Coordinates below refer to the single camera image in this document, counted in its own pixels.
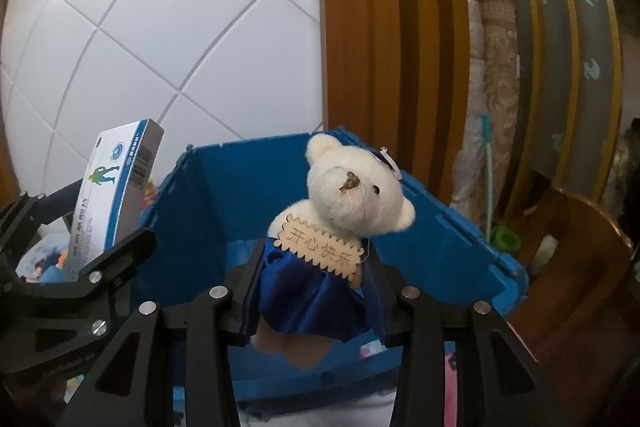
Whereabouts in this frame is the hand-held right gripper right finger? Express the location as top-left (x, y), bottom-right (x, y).
top-left (366, 256), bottom-right (576, 427)

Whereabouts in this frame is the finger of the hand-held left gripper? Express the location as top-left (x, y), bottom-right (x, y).
top-left (0, 228), bottom-right (157, 379)
top-left (0, 179), bottom-right (84, 279)

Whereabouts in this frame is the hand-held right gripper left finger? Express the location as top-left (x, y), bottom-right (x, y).
top-left (55, 236), bottom-right (269, 427)

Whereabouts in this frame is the white and blue medicine box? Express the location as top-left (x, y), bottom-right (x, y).
top-left (65, 119), bottom-right (165, 283)

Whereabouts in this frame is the blue plastic container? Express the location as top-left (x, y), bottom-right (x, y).
top-left (132, 125), bottom-right (530, 408)

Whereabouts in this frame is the white teddy bear blue dress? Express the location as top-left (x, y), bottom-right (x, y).
top-left (250, 132), bottom-right (417, 368)

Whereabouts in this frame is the pile of colourful toys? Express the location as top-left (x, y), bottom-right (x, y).
top-left (17, 232), bottom-right (81, 284)

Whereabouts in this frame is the pink patterned mat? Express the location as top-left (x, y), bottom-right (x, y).
top-left (445, 339), bottom-right (477, 409)

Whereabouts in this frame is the plastic wrapped roll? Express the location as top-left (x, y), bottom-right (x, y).
top-left (450, 52), bottom-right (493, 230)

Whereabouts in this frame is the white bottle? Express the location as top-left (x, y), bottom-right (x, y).
top-left (530, 234), bottom-right (559, 276)

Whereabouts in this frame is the teal stick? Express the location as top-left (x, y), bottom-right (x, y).
top-left (480, 114), bottom-right (496, 243)

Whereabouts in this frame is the brown wooden chair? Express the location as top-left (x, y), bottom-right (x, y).
top-left (520, 187), bottom-right (640, 370)

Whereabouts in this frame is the rolled patterned carpet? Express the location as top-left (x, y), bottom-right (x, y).
top-left (470, 0), bottom-right (523, 228)

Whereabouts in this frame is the grey panelled wooden door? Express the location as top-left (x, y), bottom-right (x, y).
top-left (500, 0), bottom-right (627, 198)

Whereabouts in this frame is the brown wooden door frame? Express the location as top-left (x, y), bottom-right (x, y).
top-left (317, 0), bottom-right (501, 220)

